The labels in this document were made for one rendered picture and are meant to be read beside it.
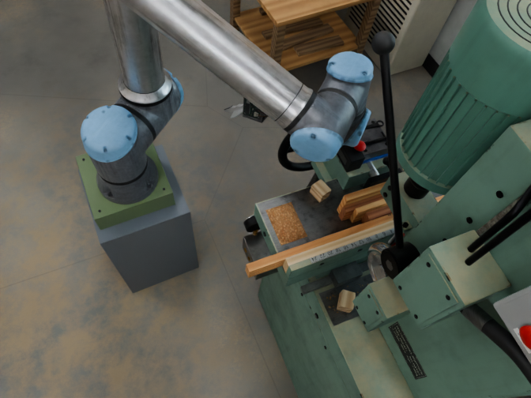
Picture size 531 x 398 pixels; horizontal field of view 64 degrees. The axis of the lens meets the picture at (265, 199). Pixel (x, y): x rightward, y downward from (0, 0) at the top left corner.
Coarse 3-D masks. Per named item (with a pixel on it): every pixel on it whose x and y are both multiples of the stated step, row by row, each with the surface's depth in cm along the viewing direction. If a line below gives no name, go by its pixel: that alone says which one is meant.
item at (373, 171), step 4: (368, 164) 106; (372, 164) 106; (372, 168) 106; (400, 168) 102; (372, 172) 105; (376, 172) 105; (388, 172) 102; (400, 172) 102; (372, 176) 105; (376, 176) 101; (380, 176) 101; (384, 176) 101; (388, 176) 101; (368, 180) 100; (372, 180) 100; (376, 180) 100; (380, 180) 101; (384, 180) 102; (368, 184) 101; (372, 184) 101; (376, 184) 102; (364, 188) 103
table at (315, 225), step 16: (320, 176) 116; (304, 192) 108; (336, 192) 109; (352, 192) 109; (432, 192) 111; (256, 208) 105; (304, 208) 106; (320, 208) 106; (336, 208) 106; (304, 224) 103; (320, 224) 104; (336, 224) 104; (352, 224) 105; (272, 240) 101; (304, 240) 101; (352, 256) 101; (320, 272) 103
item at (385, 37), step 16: (384, 32) 62; (384, 48) 62; (384, 64) 64; (384, 80) 65; (384, 96) 66; (384, 112) 67; (400, 208) 73; (400, 224) 74; (400, 240) 75; (384, 256) 77; (400, 256) 74; (416, 256) 75
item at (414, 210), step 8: (400, 176) 92; (408, 176) 92; (400, 184) 91; (384, 192) 95; (400, 192) 90; (408, 200) 89; (416, 200) 90; (424, 200) 90; (432, 200) 90; (392, 208) 95; (408, 208) 89; (416, 208) 88; (424, 208) 89; (408, 216) 90; (416, 216) 88; (424, 216) 88; (416, 224) 88; (408, 232) 92
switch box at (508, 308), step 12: (528, 288) 47; (504, 300) 51; (516, 300) 49; (528, 300) 47; (504, 312) 51; (516, 312) 49; (528, 312) 48; (516, 324) 50; (528, 324) 48; (516, 336) 51
